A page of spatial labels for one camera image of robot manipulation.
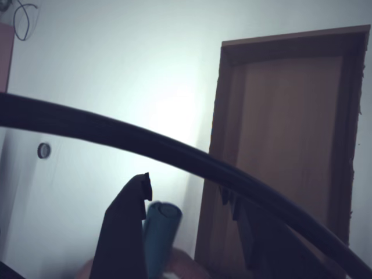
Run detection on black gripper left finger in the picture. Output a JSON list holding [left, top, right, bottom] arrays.
[[90, 171, 153, 279]]

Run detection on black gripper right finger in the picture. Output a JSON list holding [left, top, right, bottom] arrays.
[[219, 185, 346, 279]]

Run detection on green red edding marker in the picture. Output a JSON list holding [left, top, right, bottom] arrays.
[[142, 201, 183, 278]]

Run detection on person's left hand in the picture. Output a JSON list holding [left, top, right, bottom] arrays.
[[80, 248, 212, 279]]

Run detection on silver bottle cap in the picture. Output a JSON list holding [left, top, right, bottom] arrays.
[[37, 142, 52, 160]]

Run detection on brown open cardboard box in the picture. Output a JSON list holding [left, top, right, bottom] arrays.
[[194, 24, 371, 273]]

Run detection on pink box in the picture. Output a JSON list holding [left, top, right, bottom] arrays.
[[0, 24, 15, 92]]

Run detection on thick black camera cable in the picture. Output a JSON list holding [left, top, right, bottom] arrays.
[[0, 92, 372, 279]]

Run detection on thin blue cable loop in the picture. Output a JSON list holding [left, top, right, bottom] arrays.
[[13, 2, 39, 41]]

